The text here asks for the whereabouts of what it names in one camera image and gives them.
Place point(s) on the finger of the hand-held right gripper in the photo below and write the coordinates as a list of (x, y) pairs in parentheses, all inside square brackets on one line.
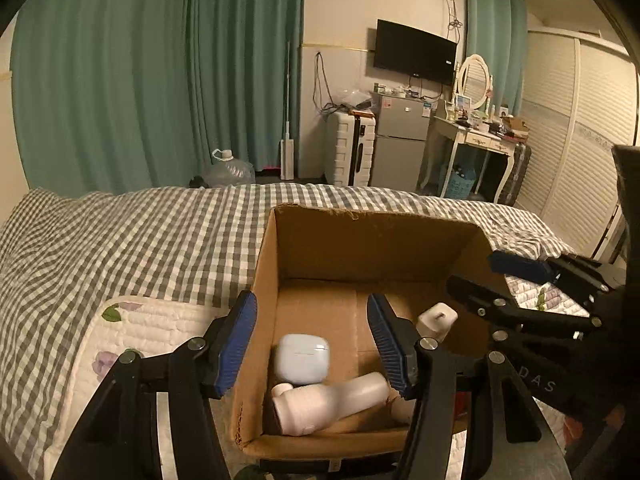
[(480, 300), (520, 265)]

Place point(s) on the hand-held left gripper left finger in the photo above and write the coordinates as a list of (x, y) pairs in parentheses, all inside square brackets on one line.
[(235, 347)]

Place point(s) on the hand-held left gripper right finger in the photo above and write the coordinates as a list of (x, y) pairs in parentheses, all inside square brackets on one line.
[(389, 347)]

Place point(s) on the brown cardboard box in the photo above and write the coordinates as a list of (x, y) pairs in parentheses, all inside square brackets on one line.
[(370, 250)]

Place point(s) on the white earbuds case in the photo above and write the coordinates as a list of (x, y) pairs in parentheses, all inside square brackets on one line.
[(301, 355)]

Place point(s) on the white plastic bottle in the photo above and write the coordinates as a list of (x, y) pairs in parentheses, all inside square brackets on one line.
[(325, 402)]

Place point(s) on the floral quilted pad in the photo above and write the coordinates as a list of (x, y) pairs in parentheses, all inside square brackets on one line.
[(150, 325)]

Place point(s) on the dark suitcase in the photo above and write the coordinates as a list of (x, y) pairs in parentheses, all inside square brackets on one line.
[(515, 175)]

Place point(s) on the blue basket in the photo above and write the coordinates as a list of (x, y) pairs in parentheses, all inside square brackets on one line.
[(460, 182)]

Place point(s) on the small open cardboard box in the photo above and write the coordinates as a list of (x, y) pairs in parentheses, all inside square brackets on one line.
[(516, 126)]

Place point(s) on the white vanity table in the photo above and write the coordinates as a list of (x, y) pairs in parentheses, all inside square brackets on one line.
[(470, 135)]

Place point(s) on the grey checked blanket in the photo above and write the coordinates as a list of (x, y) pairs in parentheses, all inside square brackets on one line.
[(125, 245)]

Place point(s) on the white slatted wardrobe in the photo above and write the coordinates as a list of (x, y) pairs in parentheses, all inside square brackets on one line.
[(575, 125)]

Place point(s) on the silver small fridge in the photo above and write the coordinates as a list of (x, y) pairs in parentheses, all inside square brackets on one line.
[(400, 145)]

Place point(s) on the clear water jug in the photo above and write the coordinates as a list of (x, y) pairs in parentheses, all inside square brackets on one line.
[(230, 172)]

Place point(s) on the oval white mirror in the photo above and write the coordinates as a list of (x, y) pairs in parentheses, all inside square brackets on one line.
[(473, 81)]

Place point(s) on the white flat mop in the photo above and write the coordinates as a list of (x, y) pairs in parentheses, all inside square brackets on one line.
[(287, 155)]

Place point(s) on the white ribbed suitcase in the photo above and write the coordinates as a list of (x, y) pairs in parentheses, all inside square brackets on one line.
[(345, 147)]

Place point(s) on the narrow green curtain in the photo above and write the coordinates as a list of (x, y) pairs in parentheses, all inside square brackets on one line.
[(492, 35)]

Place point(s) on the clear plastic bag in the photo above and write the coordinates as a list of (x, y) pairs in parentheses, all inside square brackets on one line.
[(356, 99)]

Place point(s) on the wide green curtain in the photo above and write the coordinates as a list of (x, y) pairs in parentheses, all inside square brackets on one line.
[(140, 75)]

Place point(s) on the black wall television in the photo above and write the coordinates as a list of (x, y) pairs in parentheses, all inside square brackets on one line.
[(414, 52)]

